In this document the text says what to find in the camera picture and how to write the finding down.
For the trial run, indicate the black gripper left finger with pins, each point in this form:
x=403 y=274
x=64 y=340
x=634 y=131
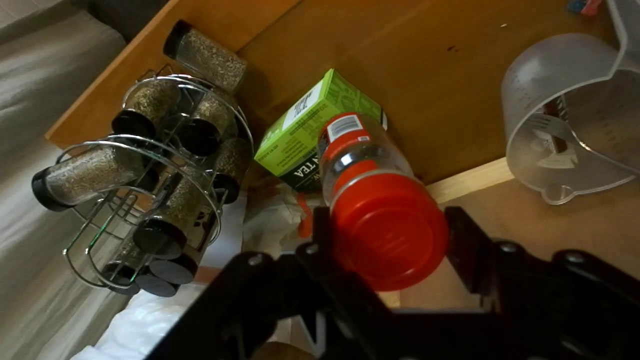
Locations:
x=267 y=313

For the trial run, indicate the green cardboard box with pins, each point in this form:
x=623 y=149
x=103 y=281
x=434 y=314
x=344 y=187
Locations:
x=300 y=126

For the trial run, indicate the orange-capped clear container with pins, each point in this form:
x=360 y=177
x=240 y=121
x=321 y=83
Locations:
x=386 y=233

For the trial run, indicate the racked spice jar black lid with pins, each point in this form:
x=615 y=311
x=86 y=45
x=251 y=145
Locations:
x=207 y=126
x=147 y=111
x=233 y=170
x=177 y=220
x=86 y=177

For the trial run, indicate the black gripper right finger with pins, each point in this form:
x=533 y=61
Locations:
x=553 y=307

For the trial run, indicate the plywood board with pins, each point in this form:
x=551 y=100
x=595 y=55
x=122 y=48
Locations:
x=533 y=222

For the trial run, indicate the loose spice jar black lid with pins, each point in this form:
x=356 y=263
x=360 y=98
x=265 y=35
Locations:
x=210 y=56

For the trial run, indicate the clear plastic measuring jug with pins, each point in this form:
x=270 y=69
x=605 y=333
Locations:
x=573 y=132

